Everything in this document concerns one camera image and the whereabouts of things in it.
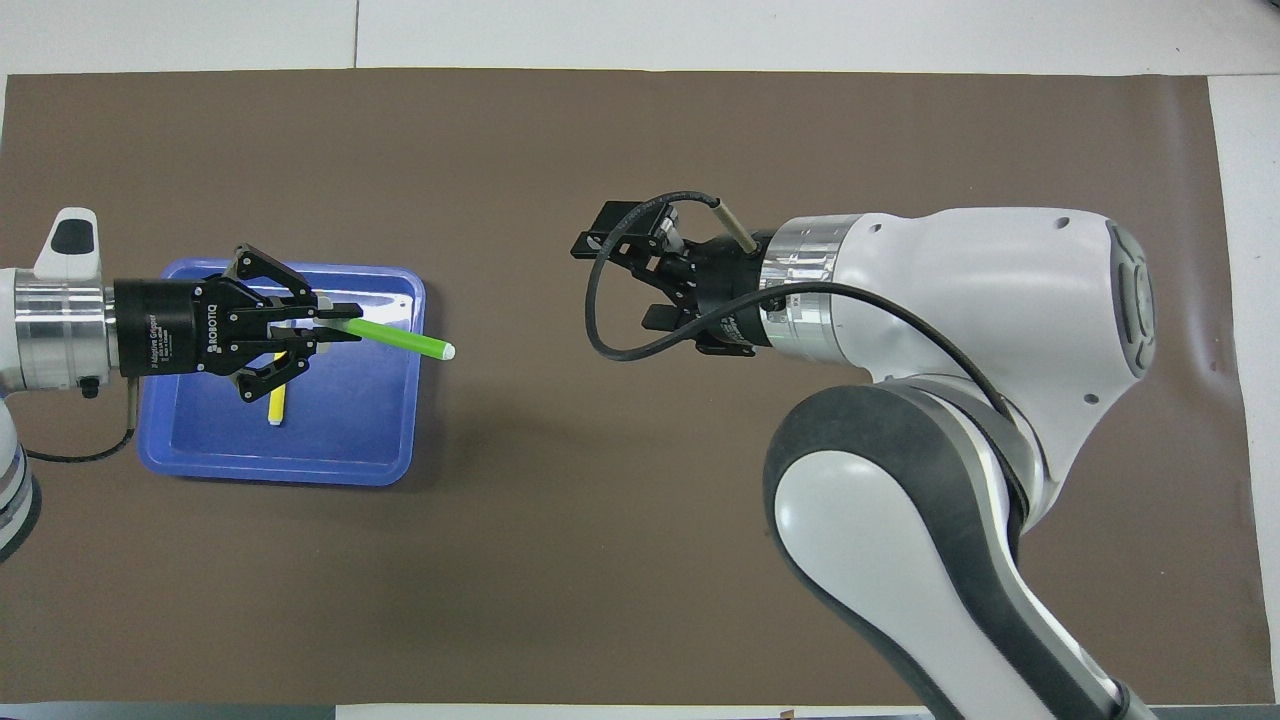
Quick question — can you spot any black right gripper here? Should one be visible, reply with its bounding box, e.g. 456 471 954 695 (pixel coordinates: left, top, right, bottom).
571 203 776 358

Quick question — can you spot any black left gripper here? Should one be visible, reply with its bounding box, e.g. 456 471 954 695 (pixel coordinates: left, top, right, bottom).
113 243 364 404

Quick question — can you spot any green highlighter pen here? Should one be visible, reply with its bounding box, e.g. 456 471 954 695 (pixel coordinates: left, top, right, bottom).
318 315 457 362

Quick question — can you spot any blue plastic tray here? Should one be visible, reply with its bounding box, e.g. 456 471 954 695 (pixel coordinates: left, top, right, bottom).
136 258 427 488

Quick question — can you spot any brown table mat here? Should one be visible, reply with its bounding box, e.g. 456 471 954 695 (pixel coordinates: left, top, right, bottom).
0 68 1276 706

